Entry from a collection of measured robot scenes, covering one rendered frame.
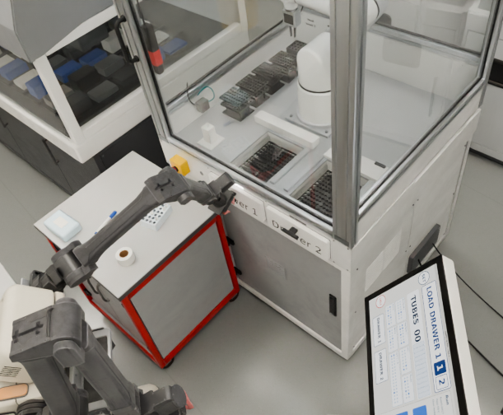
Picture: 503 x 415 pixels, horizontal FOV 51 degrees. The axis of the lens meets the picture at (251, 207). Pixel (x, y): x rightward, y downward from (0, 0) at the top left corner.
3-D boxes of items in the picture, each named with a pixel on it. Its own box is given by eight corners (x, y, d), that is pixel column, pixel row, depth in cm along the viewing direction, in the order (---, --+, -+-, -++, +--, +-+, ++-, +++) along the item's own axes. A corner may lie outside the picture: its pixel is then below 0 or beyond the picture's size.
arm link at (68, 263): (42, 273, 151) (52, 288, 151) (61, 254, 147) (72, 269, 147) (64, 265, 160) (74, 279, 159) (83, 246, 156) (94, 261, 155)
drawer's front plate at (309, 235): (327, 261, 193) (327, 243, 185) (267, 225, 208) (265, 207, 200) (330, 258, 194) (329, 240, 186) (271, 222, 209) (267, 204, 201)
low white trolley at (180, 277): (166, 380, 258) (118, 298, 201) (92, 311, 290) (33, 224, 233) (245, 298, 283) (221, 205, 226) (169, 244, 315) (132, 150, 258)
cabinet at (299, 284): (350, 370, 249) (353, 276, 190) (201, 263, 302) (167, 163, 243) (449, 242, 290) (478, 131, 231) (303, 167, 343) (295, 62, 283)
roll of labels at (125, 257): (135, 264, 211) (132, 258, 208) (118, 268, 211) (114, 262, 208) (135, 251, 216) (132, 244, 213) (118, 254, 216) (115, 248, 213)
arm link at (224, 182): (191, 185, 186) (206, 205, 185) (216, 165, 184) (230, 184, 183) (201, 187, 198) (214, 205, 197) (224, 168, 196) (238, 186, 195)
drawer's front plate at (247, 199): (263, 222, 210) (260, 204, 201) (212, 191, 224) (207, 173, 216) (266, 220, 210) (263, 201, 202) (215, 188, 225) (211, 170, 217)
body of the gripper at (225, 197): (235, 193, 201) (226, 187, 195) (221, 216, 201) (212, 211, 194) (222, 187, 205) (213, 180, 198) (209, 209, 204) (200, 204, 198)
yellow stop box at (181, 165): (182, 178, 229) (179, 166, 224) (171, 171, 233) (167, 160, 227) (190, 171, 231) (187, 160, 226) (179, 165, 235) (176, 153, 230)
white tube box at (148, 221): (156, 231, 221) (155, 226, 218) (141, 226, 224) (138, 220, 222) (173, 211, 228) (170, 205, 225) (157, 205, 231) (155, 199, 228)
